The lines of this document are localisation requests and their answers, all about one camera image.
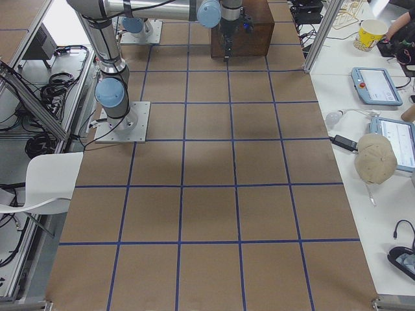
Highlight coiled black cables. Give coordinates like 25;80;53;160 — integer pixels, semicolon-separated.
25;132;65;160

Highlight black power brick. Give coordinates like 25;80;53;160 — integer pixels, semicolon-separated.
329;135;358;152

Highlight blue teach pendant tablet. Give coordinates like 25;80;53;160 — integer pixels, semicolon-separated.
351;67;403;106

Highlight black device on desk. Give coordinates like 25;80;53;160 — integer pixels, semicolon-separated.
290;0;323;25

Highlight grey electronics box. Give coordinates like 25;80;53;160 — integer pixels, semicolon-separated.
22;23;58;69

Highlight person's hand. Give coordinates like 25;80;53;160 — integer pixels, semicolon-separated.
385;10;414;41

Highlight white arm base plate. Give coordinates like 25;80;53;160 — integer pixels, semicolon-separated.
119;17;163;45
94;102;150;143

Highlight aluminium corner frame post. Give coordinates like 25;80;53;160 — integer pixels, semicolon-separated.
303;0;343;73

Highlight black cable on desk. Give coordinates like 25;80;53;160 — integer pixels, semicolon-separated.
393;220;415;249

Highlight white plastic chair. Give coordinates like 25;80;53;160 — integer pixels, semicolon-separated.
1;152;84;215

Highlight beige baseball cap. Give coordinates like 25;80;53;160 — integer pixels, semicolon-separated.
355;133;397;184

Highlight yellow popcorn bucket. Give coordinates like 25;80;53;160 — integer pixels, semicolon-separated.
353;19;388;52

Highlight dark brown wooden drawer cabinet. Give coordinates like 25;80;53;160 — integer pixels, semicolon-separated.
210;1;274;59

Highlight white light bulb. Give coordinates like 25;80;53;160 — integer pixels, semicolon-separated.
325;110;345;128

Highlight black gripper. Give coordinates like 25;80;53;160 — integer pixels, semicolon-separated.
219;8;254;62

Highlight wooden wire rack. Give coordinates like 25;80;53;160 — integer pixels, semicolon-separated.
332;0;364;30

